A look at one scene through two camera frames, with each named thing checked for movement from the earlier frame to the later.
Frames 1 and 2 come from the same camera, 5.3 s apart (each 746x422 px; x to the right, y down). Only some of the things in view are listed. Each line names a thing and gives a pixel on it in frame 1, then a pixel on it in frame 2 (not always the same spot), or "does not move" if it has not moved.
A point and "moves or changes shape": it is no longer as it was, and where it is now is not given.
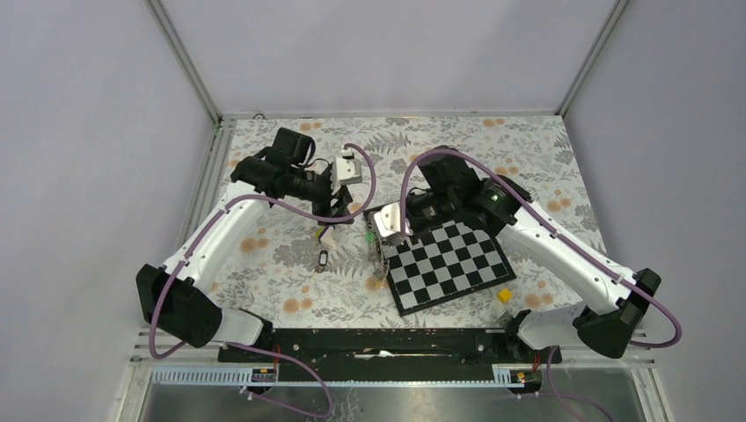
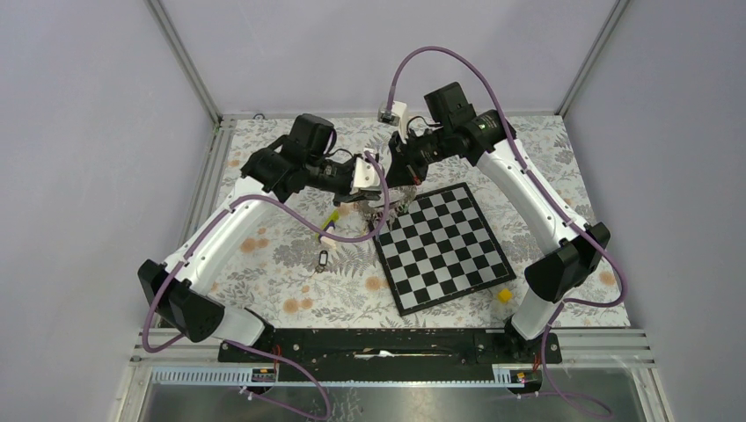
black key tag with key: [322, 261] does not move
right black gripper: [412, 197] → [404, 169]
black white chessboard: [446, 263] does not move
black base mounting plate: [445, 346] does not move
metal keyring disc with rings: [381, 265] moves or changes shape
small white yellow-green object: [325, 234] does not move
